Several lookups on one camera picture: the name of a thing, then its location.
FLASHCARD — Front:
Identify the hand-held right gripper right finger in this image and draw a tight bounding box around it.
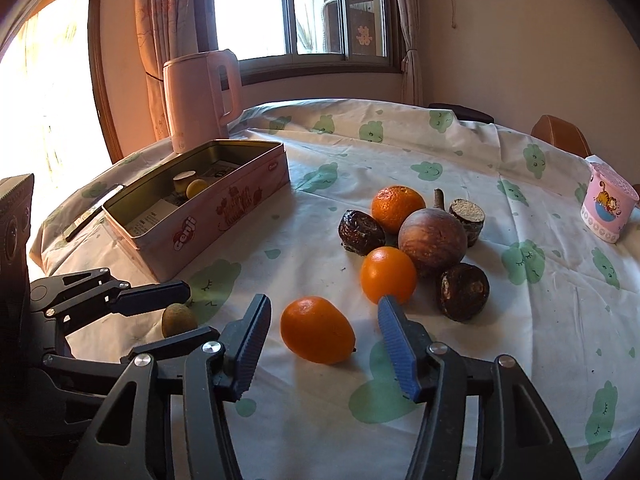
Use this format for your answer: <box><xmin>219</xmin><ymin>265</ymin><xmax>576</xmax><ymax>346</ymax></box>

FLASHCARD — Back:
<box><xmin>377</xmin><ymin>294</ymin><xmax>583</xmax><ymax>480</ymax></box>

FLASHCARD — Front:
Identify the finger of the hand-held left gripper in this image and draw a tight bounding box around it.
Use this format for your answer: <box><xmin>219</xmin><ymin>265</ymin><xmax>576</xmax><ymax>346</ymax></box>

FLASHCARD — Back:
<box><xmin>43</xmin><ymin>326</ymin><xmax>221</xmax><ymax>399</ymax></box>
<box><xmin>30</xmin><ymin>267</ymin><xmax>192</xmax><ymax>334</ymax></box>

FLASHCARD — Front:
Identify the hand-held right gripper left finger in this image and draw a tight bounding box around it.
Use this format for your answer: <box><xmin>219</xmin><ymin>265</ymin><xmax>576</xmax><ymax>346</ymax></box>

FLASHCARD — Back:
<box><xmin>62</xmin><ymin>293</ymin><xmax>272</xmax><ymax>480</ymax></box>

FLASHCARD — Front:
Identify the kiwi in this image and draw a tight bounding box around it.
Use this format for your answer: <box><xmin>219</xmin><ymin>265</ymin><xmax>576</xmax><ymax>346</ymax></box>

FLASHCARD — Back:
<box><xmin>161</xmin><ymin>303</ymin><xmax>199</xmax><ymax>338</ymax></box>

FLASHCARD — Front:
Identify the orange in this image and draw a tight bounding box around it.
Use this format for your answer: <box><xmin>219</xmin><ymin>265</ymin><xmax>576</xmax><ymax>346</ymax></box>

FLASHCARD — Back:
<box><xmin>371</xmin><ymin>185</ymin><xmax>427</xmax><ymax>235</ymax></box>
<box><xmin>360</xmin><ymin>247</ymin><xmax>418</xmax><ymax>306</ymax></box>
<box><xmin>280</xmin><ymin>296</ymin><xmax>357</xmax><ymax>365</ymax></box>

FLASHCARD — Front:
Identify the dark brown water chestnut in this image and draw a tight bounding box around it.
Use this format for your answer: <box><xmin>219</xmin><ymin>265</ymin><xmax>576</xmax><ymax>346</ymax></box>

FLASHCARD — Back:
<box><xmin>338</xmin><ymin>209</ymin><xmax>387</xmax><ymax>257</ymax></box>
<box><xmin>439</xmin><ymin>263</ymin><xmax>491</xmax><ymax>323</ymax></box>

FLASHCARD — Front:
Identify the pink tin box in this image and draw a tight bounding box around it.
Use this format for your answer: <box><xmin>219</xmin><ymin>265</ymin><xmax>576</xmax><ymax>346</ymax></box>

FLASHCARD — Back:
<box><xmin>101</xmin><ymin>139</ymin><xmax>291</xmax><ymax>283</ymax></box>

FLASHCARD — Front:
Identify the brown round gourd fruit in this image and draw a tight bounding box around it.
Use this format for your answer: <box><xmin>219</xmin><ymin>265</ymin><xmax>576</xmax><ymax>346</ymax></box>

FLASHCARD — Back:
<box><xmin>398</xmin><ymin>188</ymin><xmax>469</xmax><ymax>278</ymax></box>

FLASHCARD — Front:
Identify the white paper card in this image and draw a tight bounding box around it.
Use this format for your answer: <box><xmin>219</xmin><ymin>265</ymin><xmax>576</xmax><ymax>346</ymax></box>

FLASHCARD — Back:
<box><xmin>125</xmin><ymin>199</ymin><xmax>177</xmax><ymax>237</ymax></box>

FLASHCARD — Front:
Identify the metal tin lid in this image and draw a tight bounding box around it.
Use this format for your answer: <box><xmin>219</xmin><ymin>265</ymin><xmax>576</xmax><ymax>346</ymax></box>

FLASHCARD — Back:
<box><xmin>62</xmin><ymin>184</ymin><xmax>126</xmax><ymax>243</ymax></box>

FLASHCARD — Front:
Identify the white green-print tablecloth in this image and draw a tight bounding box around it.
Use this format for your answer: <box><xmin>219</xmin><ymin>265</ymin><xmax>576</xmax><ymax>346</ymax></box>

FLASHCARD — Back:
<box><xmin>27</xmin><ymin>97</ymin><xmax>640</xmax><ymax>480</ymax></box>

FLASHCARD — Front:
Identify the cut brown root piece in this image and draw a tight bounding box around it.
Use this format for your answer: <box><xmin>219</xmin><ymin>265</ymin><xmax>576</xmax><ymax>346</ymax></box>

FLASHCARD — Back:
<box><xmin>448</xmin><ymin>198</ymin><xmax>487</xmax><ymax>248</ymax></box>

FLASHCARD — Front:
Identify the pink electric kettle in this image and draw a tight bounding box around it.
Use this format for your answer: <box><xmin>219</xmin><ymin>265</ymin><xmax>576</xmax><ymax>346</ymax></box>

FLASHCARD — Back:
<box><xmin>162</xmin><ymin>49</ymin><xmax>242</xmax><ymax>155</ymax></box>

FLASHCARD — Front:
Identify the black round stool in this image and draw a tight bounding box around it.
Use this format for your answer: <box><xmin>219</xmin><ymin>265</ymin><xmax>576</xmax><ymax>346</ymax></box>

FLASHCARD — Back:
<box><xmin>427</xmin><ymin>103</ymin><xmax>496</xmax><ymax>125</ymax></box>

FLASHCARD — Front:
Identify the beige patterned curtain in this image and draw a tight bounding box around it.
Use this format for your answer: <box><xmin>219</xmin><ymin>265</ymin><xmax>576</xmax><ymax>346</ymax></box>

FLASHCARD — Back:
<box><xmin>134</xmin><ymin>0</ymin><xmax>216</xmax><ymax>141</ymax></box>
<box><xmin>387</xmin><ymin>0</ymin><xmax>426</xmax><ymax>106</ymax></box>

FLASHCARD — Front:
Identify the pink cartoon cup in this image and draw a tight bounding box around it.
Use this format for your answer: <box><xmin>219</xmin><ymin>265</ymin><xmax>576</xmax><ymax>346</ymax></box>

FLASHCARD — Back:
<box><xmin>580</xmin><ymin>161</ymin><xmax>640</xmax><ymax>245</ymax></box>

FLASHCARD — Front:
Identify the brown leather chair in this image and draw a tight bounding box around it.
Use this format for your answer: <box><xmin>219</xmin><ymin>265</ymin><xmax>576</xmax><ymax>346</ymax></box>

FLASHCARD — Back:
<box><xmin>530</xmin><ymin>114</ymin><xmax>593</xmax><ymax>158</ymax></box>

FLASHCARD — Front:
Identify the sliding glass window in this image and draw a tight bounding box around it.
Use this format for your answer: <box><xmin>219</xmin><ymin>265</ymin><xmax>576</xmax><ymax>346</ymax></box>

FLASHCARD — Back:
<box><xmin>197</xmin><ymin>0</ymin><xmax>406</xmax><ymax>86</ymax></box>

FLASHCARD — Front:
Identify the arched wooden window frame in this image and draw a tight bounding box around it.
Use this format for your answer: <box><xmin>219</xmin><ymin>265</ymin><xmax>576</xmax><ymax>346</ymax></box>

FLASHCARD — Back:
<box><xmin>0</xmin><ymin>0</ymin><xmax>126</xmax><ymax>181</ymax></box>

